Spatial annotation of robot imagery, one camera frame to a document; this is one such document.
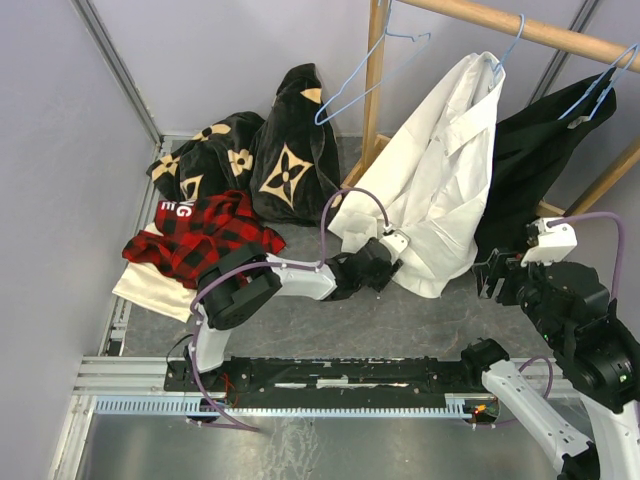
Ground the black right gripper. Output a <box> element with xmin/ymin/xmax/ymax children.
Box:
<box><xmin>470</xmin><ymin>243</ymin><xmax>568</xmax><ymax>346</ymax></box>

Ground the white dress shirt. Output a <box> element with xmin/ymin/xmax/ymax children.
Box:
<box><xmin>328</xmin><ymin>52</ymin><xmax>506</xmax><ymax>298</ymax></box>

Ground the black button shirt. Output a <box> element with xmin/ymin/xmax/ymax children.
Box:
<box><xmin>475</xmin><ymin>75</ymin><xmax>617</xmax><ymax>262</ymax></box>

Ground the red black plaid shirt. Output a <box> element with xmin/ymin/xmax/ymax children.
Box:
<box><xmin>122</xmin><ymin>190</ymin><xmax>286</xmax><ymax>289</ymax></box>

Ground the light blue hanger with shirt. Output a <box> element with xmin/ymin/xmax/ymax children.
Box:
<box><xmin>558</xmin><ymin>43</ymin><xmax>639</xmax><ymax>129</ymax></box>

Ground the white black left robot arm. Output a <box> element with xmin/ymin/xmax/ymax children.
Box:
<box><xmin>186</xmin><ymin>231</ymin><xmax>409</xmax><ymax>390</ymax></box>

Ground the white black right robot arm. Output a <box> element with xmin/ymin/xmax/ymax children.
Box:
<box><xmin>458</xmin><ymin>249</ymin><xmax>639</xmax><ymax>479</ymax></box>

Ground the black beige patterned fleece blanket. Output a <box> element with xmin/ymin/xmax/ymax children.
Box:
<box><xmin>146</xmin><ymin>63</ymin><xmax>341</xmax><ymax>226</ymax></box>

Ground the cream folded cloth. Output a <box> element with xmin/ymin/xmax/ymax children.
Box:
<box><xmin>112</xmin><ymin>246</ymin><xmax>196</xmax><ymax>323</ymax></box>

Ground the wooden clothes rack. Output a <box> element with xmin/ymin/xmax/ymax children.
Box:
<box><xmin>339</xmin><ymin>0</ymin><xmax>640</xmax><ymax>221</ymax></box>

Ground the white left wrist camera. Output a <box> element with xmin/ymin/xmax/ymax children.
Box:
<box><xmin>379</xmin><ymin>229</ymin><xmax>410</xmax><ymax>263</ymax></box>

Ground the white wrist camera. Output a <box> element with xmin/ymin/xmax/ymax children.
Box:
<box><xmin>521</xmin><ymin>217</ymin><xmax>578</xmax><ymax>267</ymax></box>
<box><xmin>379</xmin><ymin>229</ymin><xmax>410</xmax><ymax>263</ymax></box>

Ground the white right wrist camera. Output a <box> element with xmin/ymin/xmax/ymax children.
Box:
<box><xmin>521</xmin><ymin>217</ymin><xmax>578</xmax><ymax>267</ymax></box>

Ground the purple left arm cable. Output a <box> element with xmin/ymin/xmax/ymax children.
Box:
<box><xmin>189</xmin><ymin>187</ymin><xmax>396</xmax><ymax>432</ymax></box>

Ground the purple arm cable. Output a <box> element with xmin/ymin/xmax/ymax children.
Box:
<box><xmin>189</xmin><ymin>187</ymin><xmax>396</xmax><ymax>432</ymax></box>
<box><xmin>472</xmin><ymin>212</ymin><xmax>629</xmax><ymax>429</ymax></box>

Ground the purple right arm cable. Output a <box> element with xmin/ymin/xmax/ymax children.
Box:
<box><xmin>472</xmin><ymin>212</ymin><xmax>629</xmax><ymax>429</ymax></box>

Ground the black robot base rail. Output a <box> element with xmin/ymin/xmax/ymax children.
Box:
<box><xmin>162</xmin><ymin>349</ymin><xmax>501</xmax><ymax>431</ymax></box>

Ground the aluminium frame rail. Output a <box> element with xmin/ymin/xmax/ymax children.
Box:
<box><xmin>71</xmin><ymin>0</ymin><xmax>164</xmax><ymax>145</ymax></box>

